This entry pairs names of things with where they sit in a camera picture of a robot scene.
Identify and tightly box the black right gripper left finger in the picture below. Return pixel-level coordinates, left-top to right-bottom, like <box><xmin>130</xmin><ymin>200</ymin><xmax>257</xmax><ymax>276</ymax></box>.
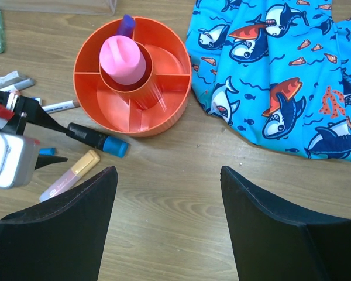
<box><xmin>0</xmin><ymin>167</ymin><xmax>118</xmax><ymax>280</ymax></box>

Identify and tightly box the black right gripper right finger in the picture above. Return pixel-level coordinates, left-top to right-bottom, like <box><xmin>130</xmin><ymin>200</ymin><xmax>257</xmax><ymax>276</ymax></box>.
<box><xmin>221</xmin><ymin>166</ymin><xmax>351</xmax><ymax>280</ymax></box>

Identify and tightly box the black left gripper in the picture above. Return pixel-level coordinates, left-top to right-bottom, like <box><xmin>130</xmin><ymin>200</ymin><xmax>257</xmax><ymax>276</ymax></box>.
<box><xmin>0</xmin><ymin>91</ymin><xmax>68</xmax><ymax>170</ymax></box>

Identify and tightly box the pink highlighter yellow cap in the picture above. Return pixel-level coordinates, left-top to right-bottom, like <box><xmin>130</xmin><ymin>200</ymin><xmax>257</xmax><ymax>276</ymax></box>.
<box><xmin>39</xmin><ymin>150</ymin><xmax>100</xmax><ymax>202</ymax></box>

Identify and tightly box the black highlighter blue cap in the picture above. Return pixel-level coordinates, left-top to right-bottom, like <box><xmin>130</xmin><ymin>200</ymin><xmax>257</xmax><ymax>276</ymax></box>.
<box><xmin>66</xmin><ymin>122</ymin><xmax>129</xmax><ymax>158</ymax></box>

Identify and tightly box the pink cap marker tube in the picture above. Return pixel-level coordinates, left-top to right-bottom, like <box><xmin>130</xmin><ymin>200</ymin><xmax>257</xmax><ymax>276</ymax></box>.
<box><xmin>99</xmin><ymin>35</ymin><xmax>146</xmax><ymax>85</ymax></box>

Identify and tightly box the black highlighter purple cap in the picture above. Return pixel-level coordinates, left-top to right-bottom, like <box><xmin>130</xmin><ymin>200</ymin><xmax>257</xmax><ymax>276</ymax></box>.
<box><xmin>115</xmin><ymin>14</ymin><xmax>135</xmax><ymax>38</ymax></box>

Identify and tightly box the light blue cap white marker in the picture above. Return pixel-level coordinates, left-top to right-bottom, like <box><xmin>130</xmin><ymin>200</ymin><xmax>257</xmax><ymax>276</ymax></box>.
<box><xmin>39</xmin><ymin>148</ymin><xmax>57</xmax><ymax>156</ymax></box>

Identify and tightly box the brown cap white marker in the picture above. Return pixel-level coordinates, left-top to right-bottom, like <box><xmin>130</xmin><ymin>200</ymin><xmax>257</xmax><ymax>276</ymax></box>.
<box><xmin>42</xmin><ymin>100</ymin><xmax>80</xmax><ymax>114</ymax></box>

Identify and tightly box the dark blue cap whiteboard marker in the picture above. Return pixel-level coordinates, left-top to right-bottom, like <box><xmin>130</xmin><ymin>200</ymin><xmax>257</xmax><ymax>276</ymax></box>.
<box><xmin>31</xmin><ymin>97</ymin><xmax>43</xmax><ymax>106</ymax></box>

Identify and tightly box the grey cap white marker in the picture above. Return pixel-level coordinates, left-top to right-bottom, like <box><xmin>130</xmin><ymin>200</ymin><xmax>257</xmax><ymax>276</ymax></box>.
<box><xmin>0</xmin><ymin>77</ymin><xmax>35</xmax><ymax>92</ymax></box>

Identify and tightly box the grey white eraser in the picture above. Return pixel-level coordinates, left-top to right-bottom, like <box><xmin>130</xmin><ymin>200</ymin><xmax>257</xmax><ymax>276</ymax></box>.
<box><xmin>0</xmin><ymin>71</ymin><xmax>27</xmax><ymax>88</ymax></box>

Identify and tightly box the orange round divided organizer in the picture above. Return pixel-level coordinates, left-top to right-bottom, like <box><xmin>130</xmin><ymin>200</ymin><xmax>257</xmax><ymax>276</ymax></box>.
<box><xmin>73</xmin><ymin>16</ymin><xmax>191</xmax><ymax>137</ymax></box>

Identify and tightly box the wooden rack base tray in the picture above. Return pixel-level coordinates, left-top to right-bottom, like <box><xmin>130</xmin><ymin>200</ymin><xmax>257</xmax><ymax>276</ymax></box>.
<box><xmin>0</xmin><ymin>0</ymin><xmax>117</xmax><ymax>15</ymax></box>

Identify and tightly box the blue shark print cloth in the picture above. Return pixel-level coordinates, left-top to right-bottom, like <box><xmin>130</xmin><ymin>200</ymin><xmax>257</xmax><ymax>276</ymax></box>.
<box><xmin>185</xmin><ymin>1</ymin><xmax>351</xmax><ymax>161</ymax></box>

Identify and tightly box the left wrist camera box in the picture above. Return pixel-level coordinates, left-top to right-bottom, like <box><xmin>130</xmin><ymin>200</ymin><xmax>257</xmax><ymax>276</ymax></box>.
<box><xmin>0</xmin><ymin>132</ymin><xmax>40</xmax><ymax>189</ymax></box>

